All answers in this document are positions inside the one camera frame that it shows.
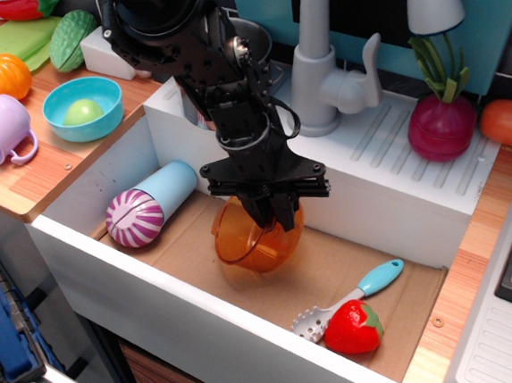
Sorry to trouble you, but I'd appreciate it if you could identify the silver metal pot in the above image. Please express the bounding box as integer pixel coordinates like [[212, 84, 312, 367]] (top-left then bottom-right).
[[176, 12, 290, 134]]

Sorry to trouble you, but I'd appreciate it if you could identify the orange toy carrot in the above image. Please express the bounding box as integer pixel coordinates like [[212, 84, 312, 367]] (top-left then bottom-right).
[[480, 99, 512, 146]]

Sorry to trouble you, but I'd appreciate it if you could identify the toy strawberry in sink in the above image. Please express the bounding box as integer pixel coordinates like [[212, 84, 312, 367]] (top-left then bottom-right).
[[324, 300, 384, 354]]

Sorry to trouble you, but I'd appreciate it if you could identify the grey toy faucet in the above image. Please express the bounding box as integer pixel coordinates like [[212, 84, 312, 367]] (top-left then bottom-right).
[[291, 0, 383, 137]]

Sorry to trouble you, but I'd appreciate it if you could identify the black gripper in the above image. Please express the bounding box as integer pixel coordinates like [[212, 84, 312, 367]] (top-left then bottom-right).
[[199, 130, 331, 232]]

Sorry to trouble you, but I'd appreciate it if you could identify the teal plastic bin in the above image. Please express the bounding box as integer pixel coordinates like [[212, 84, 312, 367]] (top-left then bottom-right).
[[235, 0, 512, 95]]

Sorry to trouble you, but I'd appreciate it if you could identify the purple toy beet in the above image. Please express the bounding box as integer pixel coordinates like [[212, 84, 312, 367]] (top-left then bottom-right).
[[407, 32, 477, 162]]

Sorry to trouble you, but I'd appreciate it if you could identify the green cutting board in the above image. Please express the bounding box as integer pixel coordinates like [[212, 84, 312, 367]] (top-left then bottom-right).
[[0, 16, 61, 72]]

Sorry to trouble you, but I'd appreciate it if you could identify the light blue plastic cup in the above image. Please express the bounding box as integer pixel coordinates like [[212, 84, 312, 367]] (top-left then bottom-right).
[[134, 161, 197, 223]]

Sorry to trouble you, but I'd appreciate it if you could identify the green toy ball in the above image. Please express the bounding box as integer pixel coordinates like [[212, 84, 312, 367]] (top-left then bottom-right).
[[63, 99, 104, 127]]

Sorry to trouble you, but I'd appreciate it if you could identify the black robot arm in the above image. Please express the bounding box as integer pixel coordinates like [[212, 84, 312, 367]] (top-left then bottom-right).
[[101, 0, 331, 231]]

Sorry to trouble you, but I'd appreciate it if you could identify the white salt shaker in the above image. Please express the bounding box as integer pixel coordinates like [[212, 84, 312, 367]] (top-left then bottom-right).
[[80, 27, 152, 80]]

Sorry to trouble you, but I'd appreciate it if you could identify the teal plastic bowl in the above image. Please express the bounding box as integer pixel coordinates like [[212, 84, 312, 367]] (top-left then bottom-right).
[[42, 76, 124, 143]]

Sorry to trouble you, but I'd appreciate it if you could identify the orange transparent plastic pot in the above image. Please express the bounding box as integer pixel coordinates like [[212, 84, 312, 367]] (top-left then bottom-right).
[[211, 197, 305, 273]]

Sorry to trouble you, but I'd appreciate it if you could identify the white cone lamp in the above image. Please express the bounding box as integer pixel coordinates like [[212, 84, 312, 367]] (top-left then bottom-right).
[[407, 0, 466, 37]]

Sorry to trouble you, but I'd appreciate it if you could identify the blue box device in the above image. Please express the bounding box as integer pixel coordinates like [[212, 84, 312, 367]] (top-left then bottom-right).
[[0, 262, 66, 383]]

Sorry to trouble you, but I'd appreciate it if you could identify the white toy sink basin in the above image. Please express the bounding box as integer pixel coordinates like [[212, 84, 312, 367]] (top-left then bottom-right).
[[29, 80, 499, 383]]

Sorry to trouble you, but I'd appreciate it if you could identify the red toy strawberry top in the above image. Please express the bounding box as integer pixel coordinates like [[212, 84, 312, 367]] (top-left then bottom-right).
[[0, 0, 60, 21]]

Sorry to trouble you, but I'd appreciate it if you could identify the slotted spoon with blue handle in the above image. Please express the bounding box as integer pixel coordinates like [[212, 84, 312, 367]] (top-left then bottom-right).
[[291, 259, 404, 343]]

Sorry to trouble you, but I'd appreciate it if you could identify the green toy bitter gourd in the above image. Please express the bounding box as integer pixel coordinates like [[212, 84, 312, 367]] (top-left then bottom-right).
[[49, 10, 97, 73]]

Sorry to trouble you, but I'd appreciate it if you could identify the purple striped toy onion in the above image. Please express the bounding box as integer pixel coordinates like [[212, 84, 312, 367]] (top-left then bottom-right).
[[105, 188, 164, 248]]

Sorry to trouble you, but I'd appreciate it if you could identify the brown cardboard sink liner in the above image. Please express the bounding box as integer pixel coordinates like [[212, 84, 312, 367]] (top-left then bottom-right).
[[94, 192, 448, 382]]

